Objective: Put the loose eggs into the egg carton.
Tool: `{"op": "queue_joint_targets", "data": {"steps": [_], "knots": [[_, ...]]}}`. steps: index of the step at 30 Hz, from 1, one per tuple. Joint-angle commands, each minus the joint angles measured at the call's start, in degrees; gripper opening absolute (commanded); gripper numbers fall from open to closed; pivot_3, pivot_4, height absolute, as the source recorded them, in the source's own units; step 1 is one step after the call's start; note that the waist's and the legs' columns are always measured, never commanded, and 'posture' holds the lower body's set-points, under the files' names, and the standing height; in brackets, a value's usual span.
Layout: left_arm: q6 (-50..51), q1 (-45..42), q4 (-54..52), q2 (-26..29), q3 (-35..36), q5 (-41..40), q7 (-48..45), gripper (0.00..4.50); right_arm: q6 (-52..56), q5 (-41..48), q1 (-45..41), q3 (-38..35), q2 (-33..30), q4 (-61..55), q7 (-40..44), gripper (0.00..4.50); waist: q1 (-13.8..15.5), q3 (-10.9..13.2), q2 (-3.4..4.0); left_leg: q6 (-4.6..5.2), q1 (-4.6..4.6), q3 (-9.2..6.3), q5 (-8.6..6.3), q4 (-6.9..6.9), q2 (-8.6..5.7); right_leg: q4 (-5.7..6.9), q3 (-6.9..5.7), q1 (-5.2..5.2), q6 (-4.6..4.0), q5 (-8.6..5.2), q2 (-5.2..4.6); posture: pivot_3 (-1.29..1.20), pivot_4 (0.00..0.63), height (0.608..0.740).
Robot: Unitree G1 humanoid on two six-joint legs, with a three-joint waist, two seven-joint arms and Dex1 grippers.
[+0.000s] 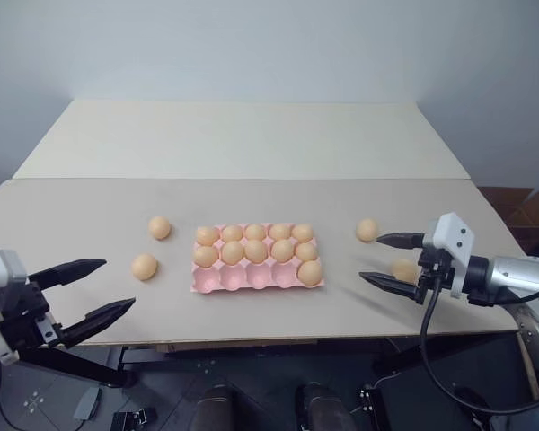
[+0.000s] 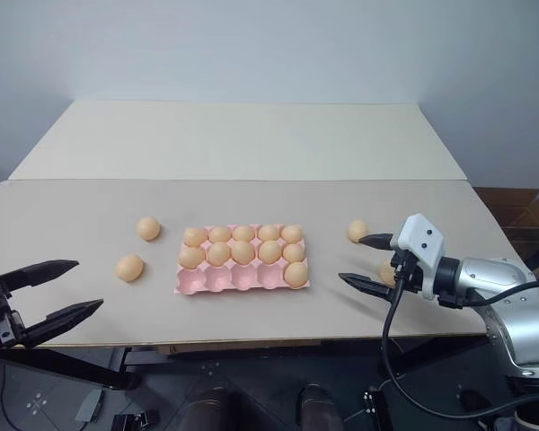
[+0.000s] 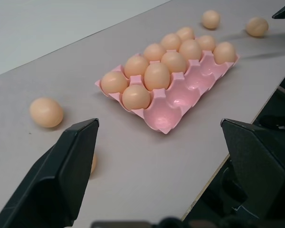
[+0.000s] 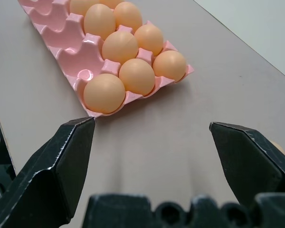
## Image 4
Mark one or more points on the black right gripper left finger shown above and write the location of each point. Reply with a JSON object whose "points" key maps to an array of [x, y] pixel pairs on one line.
{"points": [[50, 175]]}

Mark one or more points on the brown egg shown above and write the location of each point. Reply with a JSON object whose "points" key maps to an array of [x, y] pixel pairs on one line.
{"points": [[79, 6], [99, 21], [120, 47], [111, 2], [170, 65], [277, 146], [104, 93], [128, 16], [137, 77], [149, 39]]}

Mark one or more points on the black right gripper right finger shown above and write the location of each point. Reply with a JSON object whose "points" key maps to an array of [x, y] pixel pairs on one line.
{"points": [[247, 164]]}

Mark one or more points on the pink egg tray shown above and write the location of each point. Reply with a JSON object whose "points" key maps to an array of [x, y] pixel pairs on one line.
{"points": [[69, 47]]}

